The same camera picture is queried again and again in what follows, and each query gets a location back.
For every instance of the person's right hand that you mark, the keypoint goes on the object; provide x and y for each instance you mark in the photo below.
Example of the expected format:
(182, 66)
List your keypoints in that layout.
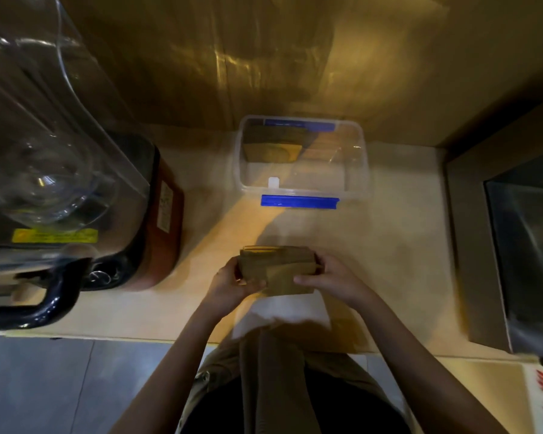
(339, 282)

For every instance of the person's left hand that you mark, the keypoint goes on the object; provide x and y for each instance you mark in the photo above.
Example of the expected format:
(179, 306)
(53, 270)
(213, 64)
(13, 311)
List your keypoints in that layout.
(224, 291)

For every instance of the person's left thumb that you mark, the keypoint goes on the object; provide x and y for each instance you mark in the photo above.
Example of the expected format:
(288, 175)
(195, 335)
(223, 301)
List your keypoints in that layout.
(253, 287)

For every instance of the person's right thumb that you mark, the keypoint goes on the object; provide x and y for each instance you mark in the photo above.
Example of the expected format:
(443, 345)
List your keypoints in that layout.
(310, 280)

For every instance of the stack of brown paper napkins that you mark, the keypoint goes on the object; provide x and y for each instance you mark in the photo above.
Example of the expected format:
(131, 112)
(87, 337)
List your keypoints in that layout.
(283, 266)

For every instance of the person's left forearm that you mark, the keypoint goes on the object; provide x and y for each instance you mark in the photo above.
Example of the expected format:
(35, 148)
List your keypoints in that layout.
(172, 375)

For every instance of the person's right forearm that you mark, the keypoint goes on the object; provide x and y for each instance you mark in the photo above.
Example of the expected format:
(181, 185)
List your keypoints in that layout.
(425, 370)

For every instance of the white paper sheet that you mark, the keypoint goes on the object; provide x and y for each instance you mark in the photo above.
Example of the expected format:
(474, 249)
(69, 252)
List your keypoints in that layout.
(289, 309)

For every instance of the person's khaki shirt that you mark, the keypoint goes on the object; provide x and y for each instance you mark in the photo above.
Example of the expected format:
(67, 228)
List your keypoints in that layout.
(271, 370)

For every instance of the clear plastic container blue latches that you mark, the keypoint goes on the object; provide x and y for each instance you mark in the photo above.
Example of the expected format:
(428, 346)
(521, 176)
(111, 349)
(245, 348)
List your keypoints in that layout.
(298, 180)

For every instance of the small white tag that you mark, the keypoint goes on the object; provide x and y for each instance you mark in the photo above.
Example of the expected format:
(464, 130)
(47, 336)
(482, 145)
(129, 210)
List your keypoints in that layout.
(274, 182)

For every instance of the black red blender base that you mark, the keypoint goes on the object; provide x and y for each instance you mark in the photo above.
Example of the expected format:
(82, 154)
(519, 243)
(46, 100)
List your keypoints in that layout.
(140, 248)

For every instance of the person's black undershirt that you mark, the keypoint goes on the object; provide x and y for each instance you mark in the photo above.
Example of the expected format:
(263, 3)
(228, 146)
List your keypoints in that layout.
(326, 406)

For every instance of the brown paper napkin bundle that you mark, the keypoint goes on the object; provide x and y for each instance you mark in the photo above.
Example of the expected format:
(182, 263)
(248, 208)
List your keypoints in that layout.
(274, 146)

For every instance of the stainless steel sink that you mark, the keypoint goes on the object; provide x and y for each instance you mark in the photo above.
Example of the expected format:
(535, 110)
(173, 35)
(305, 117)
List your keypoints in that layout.
(520, 248)

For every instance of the clear blender jar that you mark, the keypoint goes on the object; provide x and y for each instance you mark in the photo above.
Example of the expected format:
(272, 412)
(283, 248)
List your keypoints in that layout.
(40, 144)

